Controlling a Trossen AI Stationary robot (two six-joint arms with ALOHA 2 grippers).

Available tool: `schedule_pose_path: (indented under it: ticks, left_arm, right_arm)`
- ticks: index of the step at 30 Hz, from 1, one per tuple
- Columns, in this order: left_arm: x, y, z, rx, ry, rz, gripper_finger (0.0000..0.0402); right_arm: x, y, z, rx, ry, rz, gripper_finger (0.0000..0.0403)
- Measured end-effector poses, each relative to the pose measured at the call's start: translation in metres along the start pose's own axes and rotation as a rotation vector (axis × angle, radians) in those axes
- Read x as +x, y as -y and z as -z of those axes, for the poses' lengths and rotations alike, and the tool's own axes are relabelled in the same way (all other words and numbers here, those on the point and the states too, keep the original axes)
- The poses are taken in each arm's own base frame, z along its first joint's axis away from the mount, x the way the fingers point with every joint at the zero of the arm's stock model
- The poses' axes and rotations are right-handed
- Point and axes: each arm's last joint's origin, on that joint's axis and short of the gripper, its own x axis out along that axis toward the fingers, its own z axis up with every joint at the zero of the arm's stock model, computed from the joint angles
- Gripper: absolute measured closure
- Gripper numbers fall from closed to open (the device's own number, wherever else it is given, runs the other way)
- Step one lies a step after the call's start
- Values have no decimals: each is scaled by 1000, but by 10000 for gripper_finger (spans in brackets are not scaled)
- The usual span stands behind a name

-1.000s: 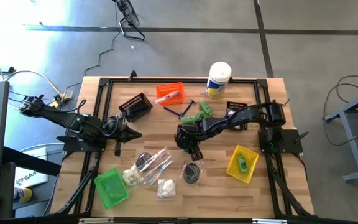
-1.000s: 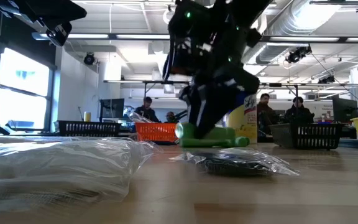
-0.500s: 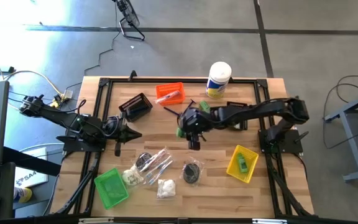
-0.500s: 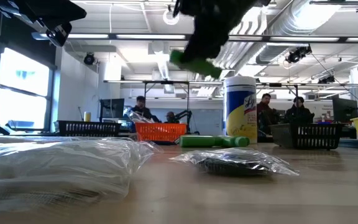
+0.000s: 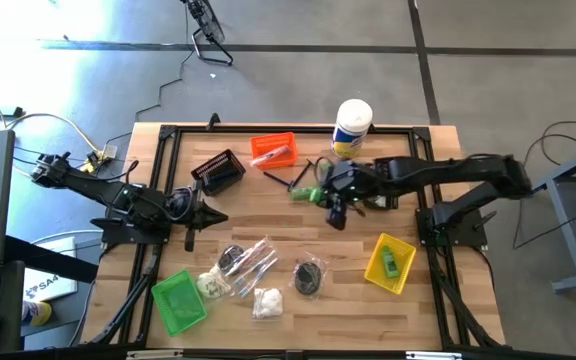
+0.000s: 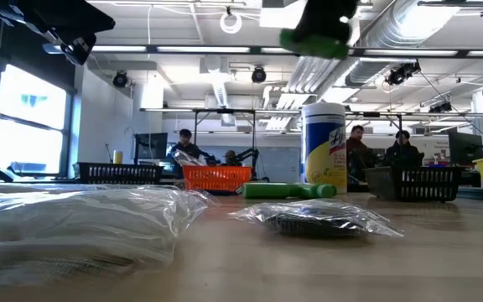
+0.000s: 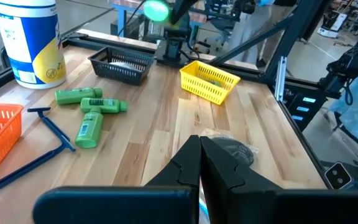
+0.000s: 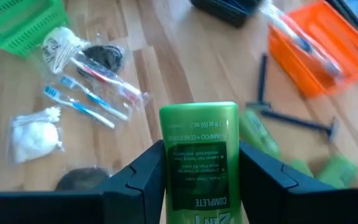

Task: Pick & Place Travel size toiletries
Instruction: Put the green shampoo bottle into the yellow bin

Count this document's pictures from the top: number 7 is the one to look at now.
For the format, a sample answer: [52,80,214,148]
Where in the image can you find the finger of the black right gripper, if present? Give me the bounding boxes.
[169,0,200,26]

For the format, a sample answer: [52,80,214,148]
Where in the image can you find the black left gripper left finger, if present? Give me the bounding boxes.
[32,135,202,224]

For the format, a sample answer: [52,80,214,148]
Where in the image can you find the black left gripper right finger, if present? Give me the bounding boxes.
[200,136,358,224]

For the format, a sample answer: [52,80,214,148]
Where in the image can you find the bagged toothbrush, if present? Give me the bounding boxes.
[197,185,211,224]

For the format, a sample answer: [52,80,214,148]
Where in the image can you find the bagged black hair ties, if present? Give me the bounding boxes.
[199,128,260,167]

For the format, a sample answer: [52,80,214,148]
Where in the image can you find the bagged white cotton balls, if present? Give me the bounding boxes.
[109,61,136,71]

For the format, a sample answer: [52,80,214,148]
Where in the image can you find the green toy pieces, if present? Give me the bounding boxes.
[54,86,104,106]

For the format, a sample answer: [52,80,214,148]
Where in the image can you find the person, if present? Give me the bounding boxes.
[227,0,293,68]

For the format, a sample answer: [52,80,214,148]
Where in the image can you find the yellow plastic basket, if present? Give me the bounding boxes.
[179,60,241,106]

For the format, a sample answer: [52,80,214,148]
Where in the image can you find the black plastic basket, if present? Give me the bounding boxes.
[88,45,155,86]

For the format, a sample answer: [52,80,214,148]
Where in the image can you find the black control box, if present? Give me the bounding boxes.
[283,88,328,132]

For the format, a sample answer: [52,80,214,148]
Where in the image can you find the white machine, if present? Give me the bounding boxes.
[317,9,349,40]

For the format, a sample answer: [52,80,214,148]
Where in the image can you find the white blue wipes canister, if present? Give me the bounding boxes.
[0,0,67,90]

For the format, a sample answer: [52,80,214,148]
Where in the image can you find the small black depth camera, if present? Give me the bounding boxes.
[324,161,353,190]

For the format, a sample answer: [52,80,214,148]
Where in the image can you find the black aluminium table frame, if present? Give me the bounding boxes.
[0,0,358,191]

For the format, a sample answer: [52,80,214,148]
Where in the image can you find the silver frame bracket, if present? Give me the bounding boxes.
[274,55,288,103]

